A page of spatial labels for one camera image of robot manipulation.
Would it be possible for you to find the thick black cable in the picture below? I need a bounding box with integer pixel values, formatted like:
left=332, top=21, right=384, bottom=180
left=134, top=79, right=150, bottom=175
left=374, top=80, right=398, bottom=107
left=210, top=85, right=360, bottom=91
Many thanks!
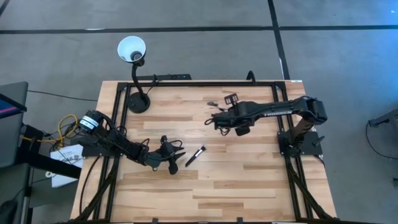
left=79, top=155, right=103, bottom=215

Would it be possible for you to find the yellow cable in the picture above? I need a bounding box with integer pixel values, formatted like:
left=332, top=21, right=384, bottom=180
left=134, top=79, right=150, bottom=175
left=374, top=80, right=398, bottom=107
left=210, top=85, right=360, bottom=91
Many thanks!
left=21, top=114, right=78, bottom=147

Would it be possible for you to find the black power strip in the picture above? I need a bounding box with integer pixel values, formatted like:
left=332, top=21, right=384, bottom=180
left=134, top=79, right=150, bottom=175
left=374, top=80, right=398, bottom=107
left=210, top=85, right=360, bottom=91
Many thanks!
left=136, top=73, right=192, bottom=81

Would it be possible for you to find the thin black floor cable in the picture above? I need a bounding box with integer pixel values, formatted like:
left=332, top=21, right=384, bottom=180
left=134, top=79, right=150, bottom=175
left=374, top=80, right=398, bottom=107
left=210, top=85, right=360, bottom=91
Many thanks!
left=27, top=89, right=99, bottom=102

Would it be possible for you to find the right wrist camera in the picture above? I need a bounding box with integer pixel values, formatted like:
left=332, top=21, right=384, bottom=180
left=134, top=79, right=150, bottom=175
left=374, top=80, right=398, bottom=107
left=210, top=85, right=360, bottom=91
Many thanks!
left=213, top=111, right=237, bottom=130

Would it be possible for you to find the black computer mouse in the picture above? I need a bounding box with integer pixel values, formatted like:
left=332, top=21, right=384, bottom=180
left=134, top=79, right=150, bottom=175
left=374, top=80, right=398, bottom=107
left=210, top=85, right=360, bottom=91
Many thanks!
left=0, top=200, right=18, bottom=224

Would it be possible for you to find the grey desk panel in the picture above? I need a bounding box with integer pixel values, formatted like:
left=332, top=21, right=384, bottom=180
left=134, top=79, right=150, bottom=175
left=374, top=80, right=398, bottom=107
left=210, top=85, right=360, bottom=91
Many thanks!
left=0, top=81, right=29, bottom=169

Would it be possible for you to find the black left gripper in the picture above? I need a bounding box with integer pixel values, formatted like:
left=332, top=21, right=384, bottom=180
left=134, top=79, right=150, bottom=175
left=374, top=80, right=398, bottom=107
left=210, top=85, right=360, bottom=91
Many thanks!
left=159, top=135, right=187, bottom=175

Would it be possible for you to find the black metal stand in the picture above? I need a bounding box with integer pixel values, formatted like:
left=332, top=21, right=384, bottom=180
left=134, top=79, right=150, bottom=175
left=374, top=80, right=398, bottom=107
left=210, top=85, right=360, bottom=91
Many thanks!
left=368, top=108, right=398, bottom=128

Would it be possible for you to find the white paper sheet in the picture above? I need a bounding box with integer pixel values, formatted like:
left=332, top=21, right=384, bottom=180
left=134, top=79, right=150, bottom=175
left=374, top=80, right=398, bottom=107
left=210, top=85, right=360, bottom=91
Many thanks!
left=49, top=144, right=85, bottom=189

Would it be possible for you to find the black aluminium table frame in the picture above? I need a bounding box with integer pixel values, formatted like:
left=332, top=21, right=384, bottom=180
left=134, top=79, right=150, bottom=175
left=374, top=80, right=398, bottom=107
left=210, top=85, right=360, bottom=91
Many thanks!
left=67, top=80, right=338, bottom=224

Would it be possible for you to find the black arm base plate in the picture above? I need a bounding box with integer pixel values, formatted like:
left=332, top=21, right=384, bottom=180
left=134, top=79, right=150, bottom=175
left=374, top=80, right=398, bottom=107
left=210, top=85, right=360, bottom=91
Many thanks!
left=70, top=136, right=125, bottom=157
left=277, top=130, right=323, bottom=156

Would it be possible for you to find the dark monitor colourful screen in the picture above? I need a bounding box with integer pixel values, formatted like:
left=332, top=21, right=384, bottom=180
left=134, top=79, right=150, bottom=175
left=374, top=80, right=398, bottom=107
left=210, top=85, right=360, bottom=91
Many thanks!
left=0, top=93, right=28, bottom=119

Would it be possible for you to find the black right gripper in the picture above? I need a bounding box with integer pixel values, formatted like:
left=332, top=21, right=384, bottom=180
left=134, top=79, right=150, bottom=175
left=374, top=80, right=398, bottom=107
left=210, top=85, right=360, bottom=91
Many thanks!
left=224, top=94, right=251, bottom=137

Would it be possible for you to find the thick black makeup brush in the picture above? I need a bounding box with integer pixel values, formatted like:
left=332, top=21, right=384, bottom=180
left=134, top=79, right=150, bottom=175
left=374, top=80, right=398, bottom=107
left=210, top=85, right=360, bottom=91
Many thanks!
left=185, top=145, right=206, bottom=168

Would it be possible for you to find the black fan makeup brush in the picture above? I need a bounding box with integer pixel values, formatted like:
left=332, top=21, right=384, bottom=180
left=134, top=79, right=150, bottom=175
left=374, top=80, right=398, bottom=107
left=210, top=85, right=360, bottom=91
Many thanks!
left=207, top=101, right=225, bottom=112

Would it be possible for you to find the black stand beam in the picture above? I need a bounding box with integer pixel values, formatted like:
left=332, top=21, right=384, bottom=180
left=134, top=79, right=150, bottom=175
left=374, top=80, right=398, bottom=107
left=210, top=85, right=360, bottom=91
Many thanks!
left=15, top=124, right=82, bottom=180

